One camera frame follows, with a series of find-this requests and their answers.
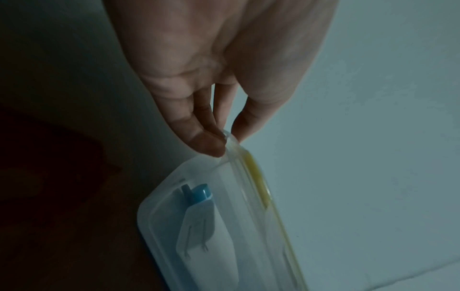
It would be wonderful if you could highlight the person's left hand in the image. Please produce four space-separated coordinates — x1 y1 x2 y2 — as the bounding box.
103 0 341 158

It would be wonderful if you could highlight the clear plastic lidded box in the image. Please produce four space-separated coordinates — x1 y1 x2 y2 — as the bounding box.
138 129 311 291

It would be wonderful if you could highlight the yellow thin stick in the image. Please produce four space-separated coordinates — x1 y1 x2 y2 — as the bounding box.
242 151 275 212

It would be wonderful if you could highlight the blue capped small tool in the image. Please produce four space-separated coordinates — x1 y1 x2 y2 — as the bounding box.
181 183 215 206

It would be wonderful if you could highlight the white plastic piece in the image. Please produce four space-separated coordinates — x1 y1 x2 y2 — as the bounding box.
175 198 241 291

